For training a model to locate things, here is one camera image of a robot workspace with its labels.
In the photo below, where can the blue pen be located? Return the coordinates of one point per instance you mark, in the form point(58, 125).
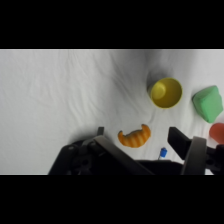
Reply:
point(163, 152)

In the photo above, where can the yellow plastic cup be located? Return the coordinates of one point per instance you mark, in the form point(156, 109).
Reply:
point(165, 93)

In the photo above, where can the green foam block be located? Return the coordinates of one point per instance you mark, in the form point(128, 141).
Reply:
point(208, 103)

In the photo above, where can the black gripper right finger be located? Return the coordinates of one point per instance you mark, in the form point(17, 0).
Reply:
point(193, 153)

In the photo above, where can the orange striped croissant toy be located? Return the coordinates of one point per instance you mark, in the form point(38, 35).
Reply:
point(135, 136)

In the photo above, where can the red round object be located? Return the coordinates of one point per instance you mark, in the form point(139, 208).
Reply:
point(218, 132)

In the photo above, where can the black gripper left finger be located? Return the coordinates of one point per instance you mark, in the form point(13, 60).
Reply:
point(116, 151)

